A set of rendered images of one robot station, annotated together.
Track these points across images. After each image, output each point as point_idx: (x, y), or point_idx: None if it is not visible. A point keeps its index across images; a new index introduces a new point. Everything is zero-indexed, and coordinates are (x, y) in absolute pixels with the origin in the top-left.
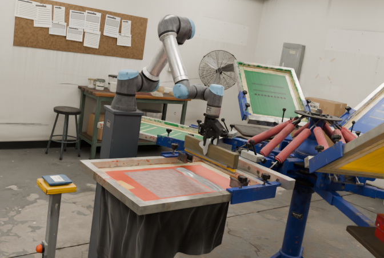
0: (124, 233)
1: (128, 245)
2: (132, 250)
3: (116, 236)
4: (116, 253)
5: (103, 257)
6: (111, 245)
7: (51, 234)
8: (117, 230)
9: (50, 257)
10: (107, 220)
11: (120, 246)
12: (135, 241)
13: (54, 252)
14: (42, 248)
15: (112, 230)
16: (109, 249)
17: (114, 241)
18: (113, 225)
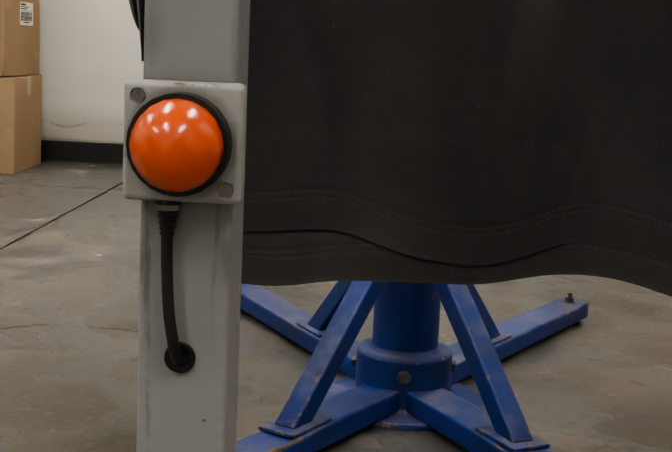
0: None
1: (571, 33)
2: (624, 46)
3: (423, 31)
4: (439, 152)
5: (246, 264)
6: (376, 115)
7: None
8: None
9: (236, 233)
10: None
11: (476, 85)
12: None
13: (244, 180)
14: (219, 127)
15: (358, 11)
16: (328, 172)
17: (410, 70)
18: None
